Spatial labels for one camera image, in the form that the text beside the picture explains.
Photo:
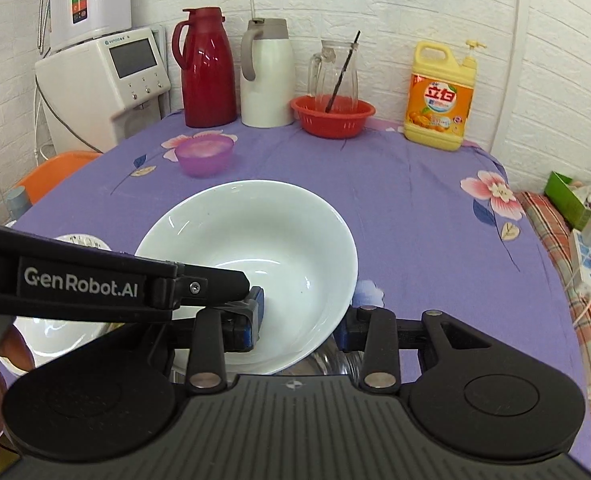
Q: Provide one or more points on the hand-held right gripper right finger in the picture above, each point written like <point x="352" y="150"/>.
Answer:
<point x="343" y="332"/>

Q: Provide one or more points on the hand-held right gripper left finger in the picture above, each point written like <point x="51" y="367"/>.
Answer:
<point x="258" y="325"/>

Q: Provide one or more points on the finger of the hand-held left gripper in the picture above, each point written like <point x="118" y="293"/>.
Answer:
<point x="215" y="287"/>

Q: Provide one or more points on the white floral print plate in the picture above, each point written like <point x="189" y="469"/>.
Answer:
<point x="60" y="340"/>

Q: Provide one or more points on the white deep ceramic plate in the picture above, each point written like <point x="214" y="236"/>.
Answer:
<point x="255" y="230"/>

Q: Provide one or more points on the person's left hand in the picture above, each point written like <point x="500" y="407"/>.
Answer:
<point x="15" y="352"/>

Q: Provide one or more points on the grey blue cup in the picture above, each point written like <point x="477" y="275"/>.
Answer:
<point x="17" y="202"/>

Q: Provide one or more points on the orange plastic basin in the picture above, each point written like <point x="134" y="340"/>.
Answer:
<point x="60" y="167"/>

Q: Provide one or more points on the purple plastic cup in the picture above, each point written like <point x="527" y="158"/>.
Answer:
<point x="205" y="162"/>

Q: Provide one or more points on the purple floral tablecloth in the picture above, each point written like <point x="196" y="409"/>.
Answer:
<point x="415" y="220"/>

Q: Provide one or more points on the white water dispenser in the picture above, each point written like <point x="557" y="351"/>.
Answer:
<point x="85" y="105"/>

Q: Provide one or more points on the red plastic basket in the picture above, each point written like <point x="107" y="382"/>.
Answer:
<point x="333" y="122"/>

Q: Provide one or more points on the white thermos jug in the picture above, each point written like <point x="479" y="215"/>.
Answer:
<point x="270" y="85"/>

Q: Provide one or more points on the red thermos jug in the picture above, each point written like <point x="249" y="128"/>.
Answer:
<point x="208" y="75"/>

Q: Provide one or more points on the plaid patterned blanket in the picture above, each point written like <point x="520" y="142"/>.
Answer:
<point x="555" y="240"/>

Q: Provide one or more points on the yellow detergent bottle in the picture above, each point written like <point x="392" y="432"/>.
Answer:
<point x="438" y="110"/>

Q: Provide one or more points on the glass pitcher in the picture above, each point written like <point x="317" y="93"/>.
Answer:
<point x="325" y="70"/>

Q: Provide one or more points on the white power strip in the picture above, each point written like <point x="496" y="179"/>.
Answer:
<point x="588" y="272"/>

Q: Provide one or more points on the black straw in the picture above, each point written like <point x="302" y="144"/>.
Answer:
<point x="345" y="67"/>

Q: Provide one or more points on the green box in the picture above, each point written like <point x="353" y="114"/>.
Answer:
<point x="560" y="192"/>

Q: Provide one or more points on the white water ionizer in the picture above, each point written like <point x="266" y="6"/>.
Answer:
<point x="105" y="5"/>

